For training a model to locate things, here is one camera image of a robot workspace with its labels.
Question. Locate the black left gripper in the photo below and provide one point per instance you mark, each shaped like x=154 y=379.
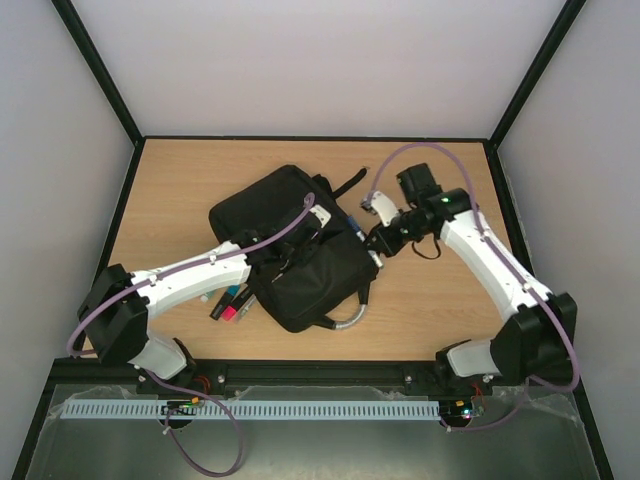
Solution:
x=308 y=251

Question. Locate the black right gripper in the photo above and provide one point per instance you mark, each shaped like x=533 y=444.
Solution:
x=382 y=240

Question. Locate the black student backpack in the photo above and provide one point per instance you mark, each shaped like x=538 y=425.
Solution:
x=337 y=267

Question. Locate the blue capped white pen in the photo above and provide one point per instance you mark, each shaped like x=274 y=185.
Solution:
x=362 y=237

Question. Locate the grey white pen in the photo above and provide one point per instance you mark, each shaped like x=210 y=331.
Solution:
x=246 y=308

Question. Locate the white green glue stick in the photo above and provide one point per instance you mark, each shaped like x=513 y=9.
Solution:
x=207 y=296

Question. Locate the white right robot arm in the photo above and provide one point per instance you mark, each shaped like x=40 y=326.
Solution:
x=534 y=336

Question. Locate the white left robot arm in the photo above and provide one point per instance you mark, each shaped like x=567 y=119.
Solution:
x=115 y=319

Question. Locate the blue highlighter marker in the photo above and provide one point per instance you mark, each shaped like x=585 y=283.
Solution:
x=228 y=296

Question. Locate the black marker pen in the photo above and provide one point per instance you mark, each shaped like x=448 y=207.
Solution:
x=243 y=295

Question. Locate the pink highlighter marker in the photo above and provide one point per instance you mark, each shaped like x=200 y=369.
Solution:
x=229 y=313

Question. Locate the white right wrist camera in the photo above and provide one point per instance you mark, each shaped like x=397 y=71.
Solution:
x=379 y=204

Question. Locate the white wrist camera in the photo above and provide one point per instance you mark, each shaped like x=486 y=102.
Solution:
x=379 y=204
x=321 y=214

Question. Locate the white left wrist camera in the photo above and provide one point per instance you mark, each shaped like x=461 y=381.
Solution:
x=321 y=214

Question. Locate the light blue slotted cable duct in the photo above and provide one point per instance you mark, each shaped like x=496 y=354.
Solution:
x=252 y=410

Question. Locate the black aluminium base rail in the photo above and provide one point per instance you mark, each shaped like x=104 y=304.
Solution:
x=225 y=377

